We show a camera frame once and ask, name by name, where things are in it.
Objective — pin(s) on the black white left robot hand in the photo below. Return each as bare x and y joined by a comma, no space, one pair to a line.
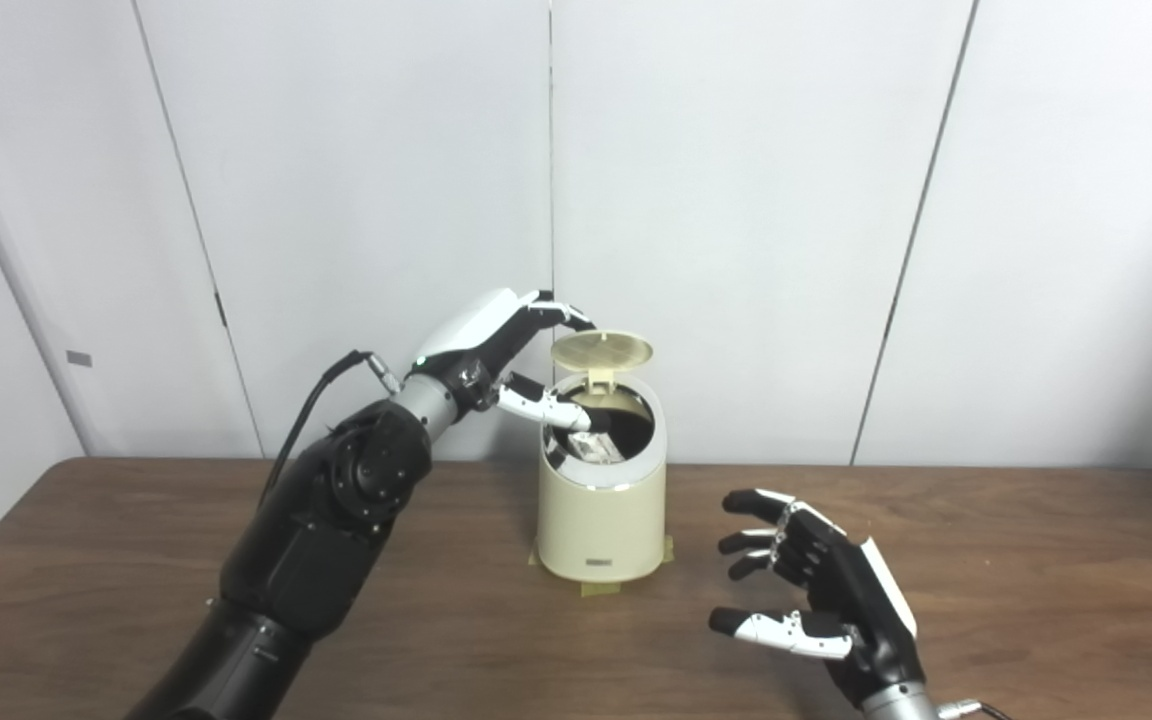
471,335

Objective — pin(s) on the cream-colored bin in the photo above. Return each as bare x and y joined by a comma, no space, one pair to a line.
601,525

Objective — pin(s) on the white green milk carton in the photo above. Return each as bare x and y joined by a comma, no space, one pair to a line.
598,449

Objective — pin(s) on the grey wall label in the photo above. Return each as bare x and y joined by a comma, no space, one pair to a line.
79,358

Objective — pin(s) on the black wall panel hinge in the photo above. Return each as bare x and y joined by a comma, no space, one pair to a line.
220,310

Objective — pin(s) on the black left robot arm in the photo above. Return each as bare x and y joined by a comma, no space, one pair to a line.
316,540

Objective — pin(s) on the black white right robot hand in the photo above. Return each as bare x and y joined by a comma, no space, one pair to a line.
856,600

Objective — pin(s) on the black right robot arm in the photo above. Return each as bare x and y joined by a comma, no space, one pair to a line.
901,705

